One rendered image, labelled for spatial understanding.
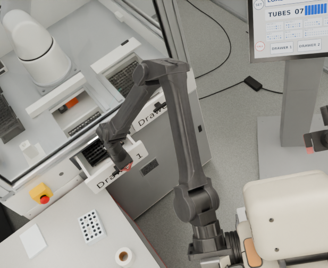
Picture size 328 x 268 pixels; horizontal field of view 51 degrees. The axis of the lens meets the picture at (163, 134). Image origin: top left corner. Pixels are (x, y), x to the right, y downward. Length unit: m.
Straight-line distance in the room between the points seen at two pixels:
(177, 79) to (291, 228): 0.44
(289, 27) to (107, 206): 1.09
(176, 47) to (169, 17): 0.15
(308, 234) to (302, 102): 1.29
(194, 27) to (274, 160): 1.53
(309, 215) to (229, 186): 1.55
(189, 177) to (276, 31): 0.88
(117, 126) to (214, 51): 1.98
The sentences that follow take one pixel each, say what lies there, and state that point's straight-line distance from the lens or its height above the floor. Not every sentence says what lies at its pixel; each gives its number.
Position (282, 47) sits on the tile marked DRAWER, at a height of 1.00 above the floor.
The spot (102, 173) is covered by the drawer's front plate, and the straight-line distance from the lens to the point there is 1.48.
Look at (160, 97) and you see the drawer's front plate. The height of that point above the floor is 0.92.
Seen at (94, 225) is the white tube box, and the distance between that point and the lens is 1.54.
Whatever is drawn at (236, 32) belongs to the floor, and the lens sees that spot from 3.21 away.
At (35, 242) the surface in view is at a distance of 1.67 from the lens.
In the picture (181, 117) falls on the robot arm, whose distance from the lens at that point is 0.90.
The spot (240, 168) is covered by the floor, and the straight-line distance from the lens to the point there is 2.39.
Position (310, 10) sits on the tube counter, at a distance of 1.61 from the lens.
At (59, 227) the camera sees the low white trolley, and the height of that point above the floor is 0.76.
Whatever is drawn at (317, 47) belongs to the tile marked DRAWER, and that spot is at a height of 1.00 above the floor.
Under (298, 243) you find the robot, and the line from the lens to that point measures 0.84.
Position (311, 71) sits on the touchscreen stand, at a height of 0.76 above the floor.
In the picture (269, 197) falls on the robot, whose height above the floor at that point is 1.38.
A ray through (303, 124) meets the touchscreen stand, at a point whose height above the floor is 0.30.
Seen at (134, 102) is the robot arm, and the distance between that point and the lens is 1.08.
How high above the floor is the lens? 2.12
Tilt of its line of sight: 54 degrees down
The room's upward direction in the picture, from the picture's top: 23 degrees counter-clockwise
